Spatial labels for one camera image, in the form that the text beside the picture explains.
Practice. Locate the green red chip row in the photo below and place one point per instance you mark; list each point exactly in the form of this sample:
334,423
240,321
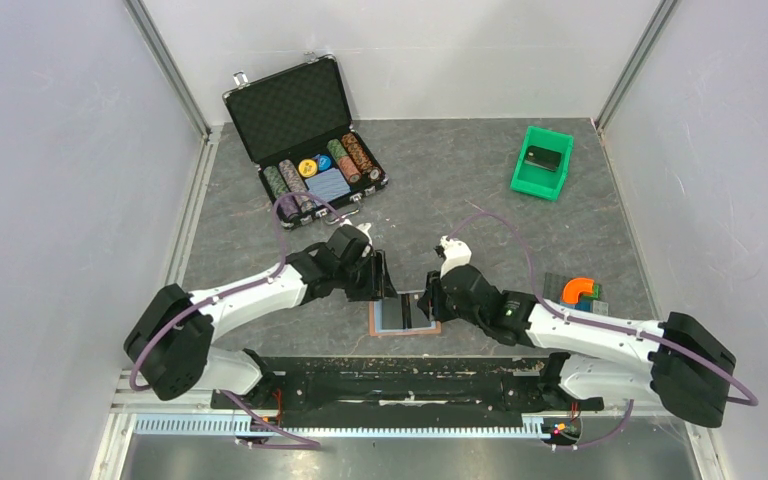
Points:
344,161

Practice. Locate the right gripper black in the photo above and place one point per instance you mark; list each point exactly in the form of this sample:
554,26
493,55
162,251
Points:
440,313

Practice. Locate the colourful toy block set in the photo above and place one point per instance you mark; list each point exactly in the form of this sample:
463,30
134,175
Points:
580,293

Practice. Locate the green poker chip row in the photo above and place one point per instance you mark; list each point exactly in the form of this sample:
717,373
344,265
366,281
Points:
278,187

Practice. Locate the black credit card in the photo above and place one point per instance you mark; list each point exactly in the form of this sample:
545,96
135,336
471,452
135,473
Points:
392,317
418,319
543,158

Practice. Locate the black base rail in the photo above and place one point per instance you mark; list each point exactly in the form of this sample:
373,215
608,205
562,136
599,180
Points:
412,393

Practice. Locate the blue dealer button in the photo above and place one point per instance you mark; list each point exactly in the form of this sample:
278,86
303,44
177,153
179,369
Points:
324,162

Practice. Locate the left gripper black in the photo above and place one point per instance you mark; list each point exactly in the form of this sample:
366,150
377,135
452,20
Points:
378,285

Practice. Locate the green plastic bin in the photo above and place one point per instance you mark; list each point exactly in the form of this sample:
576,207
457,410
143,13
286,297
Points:
537,182

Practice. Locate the yellow dealer button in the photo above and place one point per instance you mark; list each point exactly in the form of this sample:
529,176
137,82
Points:
307,168

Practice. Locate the purple poker chip row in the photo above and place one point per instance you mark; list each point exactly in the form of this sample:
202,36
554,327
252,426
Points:
296,184

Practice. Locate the black poker chip case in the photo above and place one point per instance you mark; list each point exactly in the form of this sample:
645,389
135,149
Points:
292,115

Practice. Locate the tan leather card holder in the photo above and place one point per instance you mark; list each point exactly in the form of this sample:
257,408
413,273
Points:
375,321

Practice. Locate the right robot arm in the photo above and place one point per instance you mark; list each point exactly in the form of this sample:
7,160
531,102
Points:
677,361

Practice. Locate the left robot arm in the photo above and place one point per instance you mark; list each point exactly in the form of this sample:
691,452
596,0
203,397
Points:
172,345

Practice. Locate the blue playing card deck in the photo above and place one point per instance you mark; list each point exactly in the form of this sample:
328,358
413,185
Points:
328,185

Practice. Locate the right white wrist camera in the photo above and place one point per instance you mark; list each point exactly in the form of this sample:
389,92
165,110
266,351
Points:
453,252

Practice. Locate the orange brown chip row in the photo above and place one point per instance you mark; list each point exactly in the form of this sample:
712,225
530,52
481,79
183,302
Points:
359,156

